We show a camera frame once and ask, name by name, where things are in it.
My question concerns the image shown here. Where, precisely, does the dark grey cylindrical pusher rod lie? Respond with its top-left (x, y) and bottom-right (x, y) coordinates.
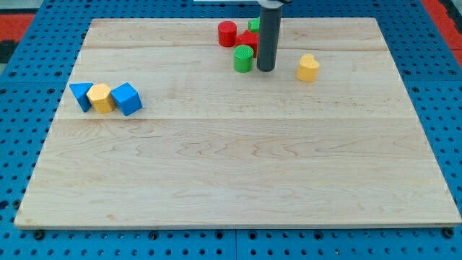
top-left (257, 6), bottom-right (282, 72)

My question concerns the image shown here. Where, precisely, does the yellow heart block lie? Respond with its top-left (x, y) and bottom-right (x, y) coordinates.
top-left (297, 53), bottom-right (320, 82)

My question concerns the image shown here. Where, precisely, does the yellow hexagon block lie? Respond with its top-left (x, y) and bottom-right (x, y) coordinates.
top-left (87, 83), bottom-right (116, 114)

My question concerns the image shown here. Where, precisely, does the green block behind rod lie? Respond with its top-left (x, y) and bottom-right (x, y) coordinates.
top-left (248, 17), bottom-right (260, 33)

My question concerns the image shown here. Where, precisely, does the blue cube block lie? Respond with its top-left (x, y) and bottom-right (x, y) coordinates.
top-left (110, 82), bottom-right (143, 116)

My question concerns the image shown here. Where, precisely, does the red star block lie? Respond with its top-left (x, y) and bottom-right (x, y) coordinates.
top-left (235, 30), bottom-right (259, 58)

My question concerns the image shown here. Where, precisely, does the red cylinder block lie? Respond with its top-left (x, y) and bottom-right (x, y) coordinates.
top-left (217, 20), bottom-right (237, 47)

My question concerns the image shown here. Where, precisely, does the light wooden board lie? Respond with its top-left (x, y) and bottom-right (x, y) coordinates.
top-left (14, 18), bottom-right (461, 230)

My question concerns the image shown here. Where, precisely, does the blue triangle block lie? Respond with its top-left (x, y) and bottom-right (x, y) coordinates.
top-left (69, 82), bottom-right (93, 113)

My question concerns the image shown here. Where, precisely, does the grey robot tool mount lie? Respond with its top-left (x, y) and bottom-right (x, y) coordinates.
top-left (257, 0), bottom-right (292, 8)

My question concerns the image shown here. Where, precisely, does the green cylinder block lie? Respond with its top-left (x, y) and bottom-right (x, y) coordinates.
top-left (233, 45), bottom-right (253, 73)

